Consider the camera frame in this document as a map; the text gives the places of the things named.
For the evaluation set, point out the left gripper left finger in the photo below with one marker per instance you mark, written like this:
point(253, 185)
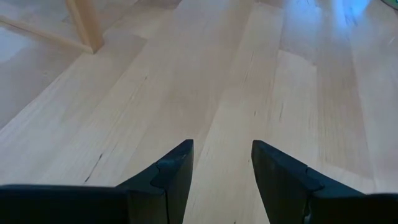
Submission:
point(161, 193)

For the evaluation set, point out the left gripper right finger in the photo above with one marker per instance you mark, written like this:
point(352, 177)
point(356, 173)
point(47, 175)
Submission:
point(286, 193)

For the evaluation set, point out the wooden slatted shelf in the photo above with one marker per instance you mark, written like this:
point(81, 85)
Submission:
point(87, 28)

